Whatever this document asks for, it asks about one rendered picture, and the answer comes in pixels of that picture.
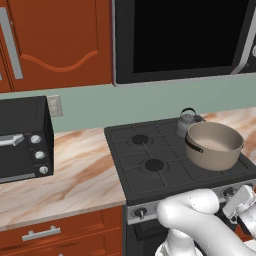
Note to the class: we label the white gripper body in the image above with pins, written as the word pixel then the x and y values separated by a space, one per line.
pixel 240 199

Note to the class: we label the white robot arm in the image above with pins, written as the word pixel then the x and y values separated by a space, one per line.
pixel 196 223

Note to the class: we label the black stove knob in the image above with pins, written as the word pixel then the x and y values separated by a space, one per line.
pixel 140 212
pixel 228 192

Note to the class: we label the black gas stove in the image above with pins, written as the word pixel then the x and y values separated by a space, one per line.
pixel 146 180

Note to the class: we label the orange wooden cabinet door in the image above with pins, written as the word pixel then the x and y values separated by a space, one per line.
pixel 4 81
pixel 63 40

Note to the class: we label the orange wooden drawer front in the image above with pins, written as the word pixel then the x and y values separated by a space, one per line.
pixel 83 221
pixel 100 245

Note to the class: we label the black microwave oven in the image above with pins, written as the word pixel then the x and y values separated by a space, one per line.
pixel 183 36

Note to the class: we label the white toaster oven knob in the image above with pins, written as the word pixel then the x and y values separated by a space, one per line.
pixel 39 155
pixel 43 170
pixel 35 139

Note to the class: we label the black toaster oven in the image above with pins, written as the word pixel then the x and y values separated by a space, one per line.
pixel 23 116

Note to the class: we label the grey wall outlet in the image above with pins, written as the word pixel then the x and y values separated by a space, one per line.
pixel 55 105

